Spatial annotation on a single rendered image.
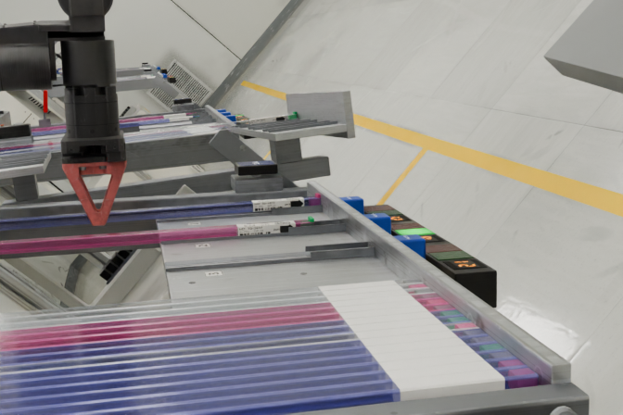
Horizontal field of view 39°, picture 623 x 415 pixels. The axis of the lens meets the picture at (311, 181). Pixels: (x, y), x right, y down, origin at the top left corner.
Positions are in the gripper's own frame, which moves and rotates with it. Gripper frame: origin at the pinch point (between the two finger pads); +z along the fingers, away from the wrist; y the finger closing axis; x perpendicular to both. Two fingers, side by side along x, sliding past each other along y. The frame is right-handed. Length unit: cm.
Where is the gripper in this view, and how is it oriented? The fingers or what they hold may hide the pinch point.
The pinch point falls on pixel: (98, 216)
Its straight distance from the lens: 101.8
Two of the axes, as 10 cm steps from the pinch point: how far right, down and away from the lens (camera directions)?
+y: 2.1, 1.4, -9.7
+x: 9.8, -0.6, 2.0
